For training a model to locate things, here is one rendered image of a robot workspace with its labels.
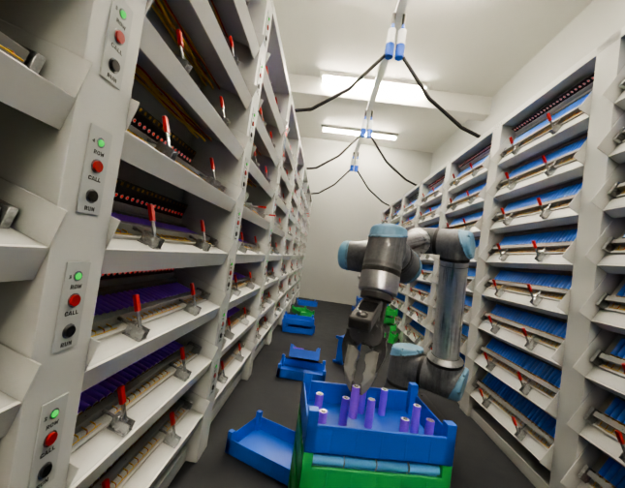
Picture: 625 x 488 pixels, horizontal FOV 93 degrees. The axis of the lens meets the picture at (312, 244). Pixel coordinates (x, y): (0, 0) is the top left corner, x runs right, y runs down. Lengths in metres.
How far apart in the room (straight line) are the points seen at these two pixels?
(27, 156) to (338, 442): 0.67
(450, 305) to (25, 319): 1.28
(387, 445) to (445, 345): 0.80
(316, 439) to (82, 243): 0.52
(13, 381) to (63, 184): 0.25
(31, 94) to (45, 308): 0.25
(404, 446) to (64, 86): 0.80
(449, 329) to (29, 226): 1.33
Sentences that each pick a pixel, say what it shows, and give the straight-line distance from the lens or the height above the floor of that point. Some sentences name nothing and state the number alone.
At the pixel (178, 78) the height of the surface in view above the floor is 1.10.
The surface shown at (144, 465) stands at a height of 0.18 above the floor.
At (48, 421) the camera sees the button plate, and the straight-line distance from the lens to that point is 0.59.
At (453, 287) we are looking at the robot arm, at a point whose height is 0.73.
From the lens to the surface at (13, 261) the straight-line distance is 0.48.
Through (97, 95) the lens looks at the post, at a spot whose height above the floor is 0.95.
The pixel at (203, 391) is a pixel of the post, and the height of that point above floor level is 0.25.
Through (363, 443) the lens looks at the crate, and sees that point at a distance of 0.71.
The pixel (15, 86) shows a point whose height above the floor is 0.91.
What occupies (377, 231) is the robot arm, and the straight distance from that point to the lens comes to 0.71.
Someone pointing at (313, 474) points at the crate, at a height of 0.36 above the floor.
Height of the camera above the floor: 0.78
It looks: 2 degrees up
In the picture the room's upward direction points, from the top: 8 degrees clockwise
